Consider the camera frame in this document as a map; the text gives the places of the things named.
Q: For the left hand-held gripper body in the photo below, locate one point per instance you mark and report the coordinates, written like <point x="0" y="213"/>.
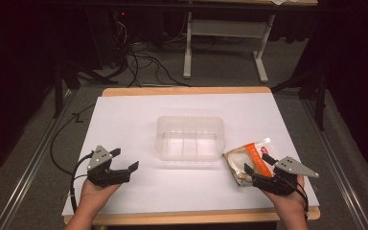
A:
<point x="99" y="158"/>

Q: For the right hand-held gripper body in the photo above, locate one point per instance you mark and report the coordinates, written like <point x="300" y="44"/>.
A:
<point x="292" y="166"/>

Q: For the clear bread packet orange label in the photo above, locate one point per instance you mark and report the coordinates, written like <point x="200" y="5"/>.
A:
<point x="238" y="163"/>

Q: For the clear plastic container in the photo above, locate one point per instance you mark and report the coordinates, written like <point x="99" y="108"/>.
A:
<point x="190" y="140"/>

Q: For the person's right hand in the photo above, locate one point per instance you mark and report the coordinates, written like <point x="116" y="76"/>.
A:
<point x="289" y="202"/>

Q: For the person's left hand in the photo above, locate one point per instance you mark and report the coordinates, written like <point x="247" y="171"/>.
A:
<point x="92" y="196"/>

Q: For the white table cover sheet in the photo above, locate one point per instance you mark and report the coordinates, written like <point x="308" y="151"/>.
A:
<point x="172" y="185"/>

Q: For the black metal stand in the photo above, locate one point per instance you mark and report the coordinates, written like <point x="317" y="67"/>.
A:
<point x="59" y="86"/>
<point x="319" y="96"/>

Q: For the dark computer tower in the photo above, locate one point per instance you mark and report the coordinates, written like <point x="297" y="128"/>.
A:
<point x="108" y="35"/>

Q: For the metal floor rail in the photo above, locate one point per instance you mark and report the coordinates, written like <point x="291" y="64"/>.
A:
<point x="335" y="159"/>
<point x="35" y="159"/>

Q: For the white desk frame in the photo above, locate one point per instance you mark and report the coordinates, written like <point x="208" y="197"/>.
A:
<point x="226" y="28"/>

